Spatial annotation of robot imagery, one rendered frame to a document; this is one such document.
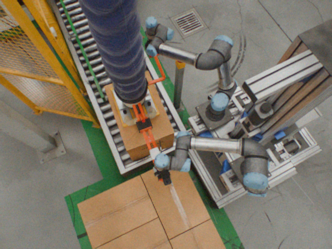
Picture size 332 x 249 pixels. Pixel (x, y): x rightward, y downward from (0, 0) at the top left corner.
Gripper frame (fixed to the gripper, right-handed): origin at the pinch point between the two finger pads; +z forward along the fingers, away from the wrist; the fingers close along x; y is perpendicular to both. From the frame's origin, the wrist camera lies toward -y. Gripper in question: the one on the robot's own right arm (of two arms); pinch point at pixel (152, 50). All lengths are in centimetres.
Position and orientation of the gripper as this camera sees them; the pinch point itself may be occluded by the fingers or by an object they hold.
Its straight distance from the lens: 212.5
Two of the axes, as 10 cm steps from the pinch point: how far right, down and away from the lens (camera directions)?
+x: 9.3, -3.5, 1.2
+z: 0.1, 3.3, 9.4
